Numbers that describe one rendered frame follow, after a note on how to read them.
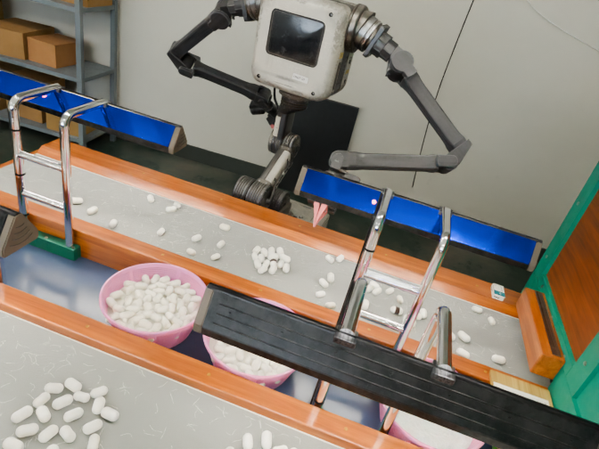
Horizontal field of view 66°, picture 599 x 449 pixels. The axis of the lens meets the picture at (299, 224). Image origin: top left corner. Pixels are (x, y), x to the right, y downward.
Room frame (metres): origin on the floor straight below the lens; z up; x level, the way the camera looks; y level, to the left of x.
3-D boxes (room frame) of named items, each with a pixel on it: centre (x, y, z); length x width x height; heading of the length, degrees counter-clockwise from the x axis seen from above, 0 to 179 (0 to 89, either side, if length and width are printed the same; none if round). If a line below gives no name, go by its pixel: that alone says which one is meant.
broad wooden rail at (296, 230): (1.41, 0.11, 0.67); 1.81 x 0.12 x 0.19; 81
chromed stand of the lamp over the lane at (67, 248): (1.15, 0.70, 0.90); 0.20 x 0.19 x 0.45; 81
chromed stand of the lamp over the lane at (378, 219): (0.99, -0.26, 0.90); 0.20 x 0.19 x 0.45; 81
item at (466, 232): (1.07, -0.28, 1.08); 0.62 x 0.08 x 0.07; 81
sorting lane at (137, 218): (1.20, 0.14, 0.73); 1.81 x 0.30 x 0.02; 81
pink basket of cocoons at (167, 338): (0.88, 0.31, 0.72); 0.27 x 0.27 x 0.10
